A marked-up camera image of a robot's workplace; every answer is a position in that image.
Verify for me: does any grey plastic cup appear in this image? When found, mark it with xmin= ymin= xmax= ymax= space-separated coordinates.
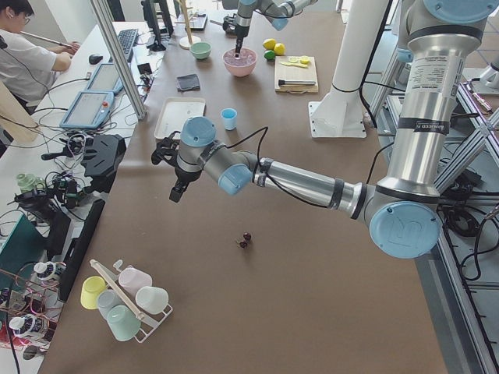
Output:
xmin=97 ymin=289 xmax=121 ymax=319

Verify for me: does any oolong tea bottle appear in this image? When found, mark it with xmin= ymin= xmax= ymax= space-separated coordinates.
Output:
xmin=9 ymin=314 xmax=49 ymax=340
xmin=34 ymin=261 xmax=66 ymax=282

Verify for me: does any copper wire bottle rack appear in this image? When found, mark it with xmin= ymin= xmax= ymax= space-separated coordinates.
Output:
xmin=1 ymin=265 xmax=62 ymax=348

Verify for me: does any blue plastic cup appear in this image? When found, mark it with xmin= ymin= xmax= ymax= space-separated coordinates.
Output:
xmin=221 ymin=108 xmax=238 ymax=131

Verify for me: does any blue teach pendant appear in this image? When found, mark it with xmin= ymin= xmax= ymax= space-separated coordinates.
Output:
xmin=87 ymin=63 xmax=123 ymax=94
xmin=59 ymin=90 xmax=115 ymax=129

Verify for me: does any pink bowl of ice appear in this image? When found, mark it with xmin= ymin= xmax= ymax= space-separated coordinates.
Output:
xmin=222 ymin=48 xmax=257 ymax=77

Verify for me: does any cream rabbit tray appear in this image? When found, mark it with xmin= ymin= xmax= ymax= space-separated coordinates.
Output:
xmin=154 ymin=97 xmax=206 ymax=140

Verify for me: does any green plastic cup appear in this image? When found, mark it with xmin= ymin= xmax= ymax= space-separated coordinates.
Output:
xmin=106 ymin=305 xmax=141 ymax=341

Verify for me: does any yellow lemon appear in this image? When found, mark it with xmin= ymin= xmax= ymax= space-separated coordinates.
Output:
xmin=262 ymin=38 xmax=277 ymax=50
xmin=274 ymin=43 xmax=285 ymax=56

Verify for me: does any dark cherry pair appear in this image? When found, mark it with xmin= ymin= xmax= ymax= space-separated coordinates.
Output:
xmin=235 ymin=232 xmax=252 ymax=249

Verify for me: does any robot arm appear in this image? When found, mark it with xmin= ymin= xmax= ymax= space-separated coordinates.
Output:
xmin=151 ymin=1 xmax=483 ymax=259
xmin=235 ymin=0 xmax=317 ymax=58

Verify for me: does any black keyboard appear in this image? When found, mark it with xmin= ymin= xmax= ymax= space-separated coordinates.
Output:
xmin=117 ymin=29 xmax=139 ymax=62

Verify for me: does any seated person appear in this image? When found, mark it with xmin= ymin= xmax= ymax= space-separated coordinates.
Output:
xmin=1 ymin=1 xmax=80 ymax=102

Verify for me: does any green ceramic bowl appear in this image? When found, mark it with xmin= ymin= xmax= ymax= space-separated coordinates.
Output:
xmin=189 ymin=41 xmax=211 ymax=60

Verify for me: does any yellow plastic cup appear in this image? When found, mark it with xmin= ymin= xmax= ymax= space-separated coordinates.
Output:
xmin=80 ymin=276 xmax=107 ymax=310

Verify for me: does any green lime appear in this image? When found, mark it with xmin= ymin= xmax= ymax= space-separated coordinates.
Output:
xmin=264 ymin=50 xmax=275 ymax=61

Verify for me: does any grey folded cloth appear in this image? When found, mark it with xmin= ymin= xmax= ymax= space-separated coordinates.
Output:
xmin=176 ymin=74 xmax=200 ymax=92

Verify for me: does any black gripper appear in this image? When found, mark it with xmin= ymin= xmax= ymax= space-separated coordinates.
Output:
xmin=151 ymin=131 xmax=201 ymax=202

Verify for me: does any wooden glass stand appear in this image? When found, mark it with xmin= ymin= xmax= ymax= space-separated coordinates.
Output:
xmin=175 ymin=0 xmax=201 ymax=50

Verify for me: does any pink plastic cup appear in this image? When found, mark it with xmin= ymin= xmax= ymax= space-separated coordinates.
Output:
xmin=118 ymin=266 xmax=152 ymax=297

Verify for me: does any yellow plastic knife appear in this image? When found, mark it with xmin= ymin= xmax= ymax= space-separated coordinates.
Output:
xmin=279 ymin=61 xmax=309 ymax=69

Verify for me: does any white plastic cup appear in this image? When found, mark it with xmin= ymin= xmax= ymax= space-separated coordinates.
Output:
xmin=135 ymin=286 xmax=169 ymax=315

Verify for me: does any white wire cup rack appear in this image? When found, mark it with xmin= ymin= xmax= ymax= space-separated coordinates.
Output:
xmin=90 ymin=259 xmax=174 ymax=344

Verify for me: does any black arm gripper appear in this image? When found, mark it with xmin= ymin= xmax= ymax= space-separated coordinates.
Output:
xmin=235 ymin=26 xmax=244 ymax=58

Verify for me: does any wooden cutting board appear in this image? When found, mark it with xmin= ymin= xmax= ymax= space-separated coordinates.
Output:
xmin=274 ymin=56 xmax=319 ymax=94

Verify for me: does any black monitor bar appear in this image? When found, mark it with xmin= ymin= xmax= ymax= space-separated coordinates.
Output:
xmin=58 ymin=199 xmax=105 ymax=302

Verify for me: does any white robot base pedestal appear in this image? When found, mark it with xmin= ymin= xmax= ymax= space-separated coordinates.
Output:
xmin=309 ymin=0 xmax=391 ymax=138

